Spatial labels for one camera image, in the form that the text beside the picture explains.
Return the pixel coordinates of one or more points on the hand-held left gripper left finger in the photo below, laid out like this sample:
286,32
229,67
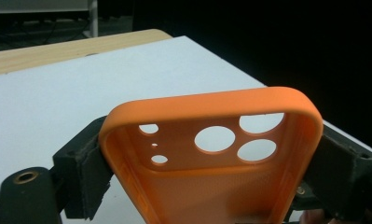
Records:
84,171

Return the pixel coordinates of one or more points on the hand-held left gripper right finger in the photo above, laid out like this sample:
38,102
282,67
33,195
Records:
342,177

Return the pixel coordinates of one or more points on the orange phone case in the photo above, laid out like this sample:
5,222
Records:
211,193

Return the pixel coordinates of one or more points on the white metal desk frame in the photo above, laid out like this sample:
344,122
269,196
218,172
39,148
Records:
50,6

